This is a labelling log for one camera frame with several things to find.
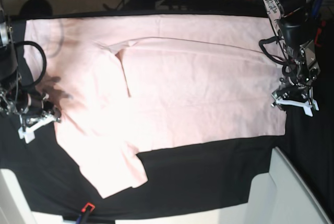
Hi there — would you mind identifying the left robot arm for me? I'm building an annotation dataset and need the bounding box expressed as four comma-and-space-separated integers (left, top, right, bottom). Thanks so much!
259, 0, 321, 116

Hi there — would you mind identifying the black table cloth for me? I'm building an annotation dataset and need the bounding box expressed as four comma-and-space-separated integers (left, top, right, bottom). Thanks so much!
0, 9, 334, 221

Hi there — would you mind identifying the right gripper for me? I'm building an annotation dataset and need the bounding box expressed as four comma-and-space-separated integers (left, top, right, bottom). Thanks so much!
18, 91, 62, 127

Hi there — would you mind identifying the white panel left front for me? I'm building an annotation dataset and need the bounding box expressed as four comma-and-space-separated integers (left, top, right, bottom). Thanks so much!
1, 169, 64, 224

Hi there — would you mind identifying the white panel right front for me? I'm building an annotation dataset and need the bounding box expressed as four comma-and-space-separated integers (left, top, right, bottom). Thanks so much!
240, 147, 334, 224

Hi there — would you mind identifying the red blue clamp front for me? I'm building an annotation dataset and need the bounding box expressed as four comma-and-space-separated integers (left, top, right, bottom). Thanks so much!
75, 202, 96, 224

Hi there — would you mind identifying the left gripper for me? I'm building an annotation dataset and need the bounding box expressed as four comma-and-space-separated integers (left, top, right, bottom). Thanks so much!
277, 77, 312, 96

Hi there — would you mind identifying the white panel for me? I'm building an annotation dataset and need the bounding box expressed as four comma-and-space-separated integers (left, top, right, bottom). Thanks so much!
240, 147, 334, 224
1, 169, 64, 224

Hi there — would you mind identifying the red clamp right side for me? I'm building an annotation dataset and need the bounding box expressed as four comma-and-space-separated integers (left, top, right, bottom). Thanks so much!
314, 20, 326, 48

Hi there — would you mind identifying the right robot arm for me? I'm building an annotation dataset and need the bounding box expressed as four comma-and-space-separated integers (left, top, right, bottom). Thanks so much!
1, 0, 61, 131

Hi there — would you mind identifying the blue clamp handle right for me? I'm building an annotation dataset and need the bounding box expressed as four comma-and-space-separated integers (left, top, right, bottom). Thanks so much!
312, 0, 323, 19

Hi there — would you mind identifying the pink T-shirt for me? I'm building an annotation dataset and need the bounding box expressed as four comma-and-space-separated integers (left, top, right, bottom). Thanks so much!
25, 15, 286, 198

